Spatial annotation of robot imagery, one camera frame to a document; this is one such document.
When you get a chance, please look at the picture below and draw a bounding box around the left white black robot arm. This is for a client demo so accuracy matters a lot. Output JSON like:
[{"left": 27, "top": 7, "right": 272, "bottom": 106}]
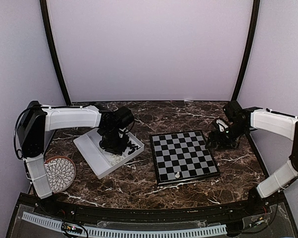
[{"left": 13, "top": 101, "right": 135, "bottom": 216}]

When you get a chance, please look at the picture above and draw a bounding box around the right black frame post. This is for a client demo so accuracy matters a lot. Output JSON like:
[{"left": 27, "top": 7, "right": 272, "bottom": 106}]
[{"left": 231, "top": 0, "right": 260, "bottom": 101}]

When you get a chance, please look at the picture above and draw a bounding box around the pile of white chess pieces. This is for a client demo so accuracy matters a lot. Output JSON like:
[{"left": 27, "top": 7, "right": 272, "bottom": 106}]
[{"left": 108, "top": 154, "right": 124, "bottom": 166}]

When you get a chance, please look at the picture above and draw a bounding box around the pile of black chess pieces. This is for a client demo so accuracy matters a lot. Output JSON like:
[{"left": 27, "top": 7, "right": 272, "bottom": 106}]
[{"left": 127, "top": 141, "right": 140, "bottom": 155}]

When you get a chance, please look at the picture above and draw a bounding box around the white plastic divided tray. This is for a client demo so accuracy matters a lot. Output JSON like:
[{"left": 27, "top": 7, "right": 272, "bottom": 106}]
[{"left": 74, "top": 129, "right": 145, "bottom": 179}]

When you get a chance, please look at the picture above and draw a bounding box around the left black frame post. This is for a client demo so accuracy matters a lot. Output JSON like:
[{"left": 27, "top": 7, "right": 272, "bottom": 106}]
[{"left": 39, "top": 0, "right": 72, "bottom": 106}]

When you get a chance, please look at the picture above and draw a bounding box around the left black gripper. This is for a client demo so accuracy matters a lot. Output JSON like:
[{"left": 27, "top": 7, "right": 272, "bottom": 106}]
[{"left": 101, "top": 127, "right": 129, "bottom": 155}]

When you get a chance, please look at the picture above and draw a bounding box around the black front rail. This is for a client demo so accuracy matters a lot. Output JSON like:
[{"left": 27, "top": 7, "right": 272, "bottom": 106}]
[{"left": 10, "top": 193, "right": 285, "bottom": 225}]

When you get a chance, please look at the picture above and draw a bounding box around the black white chessboard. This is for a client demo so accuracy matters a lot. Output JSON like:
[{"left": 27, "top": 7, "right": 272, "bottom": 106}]
[{"left": 149, "top": 130, "right": 221, "bottom": 186}]

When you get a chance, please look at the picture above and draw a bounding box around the floral patterned ceramic plate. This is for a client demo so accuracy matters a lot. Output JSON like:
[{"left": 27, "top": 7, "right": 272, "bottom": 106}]
[{"left": 44, "top": 156, "right": 76, "bottom": 193}]

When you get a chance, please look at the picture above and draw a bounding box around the black frame post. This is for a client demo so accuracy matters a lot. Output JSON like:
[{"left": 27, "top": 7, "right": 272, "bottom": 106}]
[
  {"left": 39, "top": 0, "right": 72, "bottom": 106},
  {"left": 231, "top": 0, "right": 260, "bottom": 101}
]

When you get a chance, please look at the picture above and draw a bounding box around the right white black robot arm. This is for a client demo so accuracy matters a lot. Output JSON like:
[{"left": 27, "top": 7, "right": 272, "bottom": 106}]
[{"left": 206, "top": 101, "right": 298, "bottom": 215}]

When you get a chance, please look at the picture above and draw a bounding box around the white slotted cable duct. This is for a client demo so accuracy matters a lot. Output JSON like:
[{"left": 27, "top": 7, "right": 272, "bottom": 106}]
[{"left": 21, "top": 212, "right": 227, "bottom": 238}]

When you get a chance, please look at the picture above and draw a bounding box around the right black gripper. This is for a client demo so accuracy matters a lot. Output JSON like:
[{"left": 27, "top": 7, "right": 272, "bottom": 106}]
[{"left": 205, "top": 122, "right": 248, "bottom": 150}]

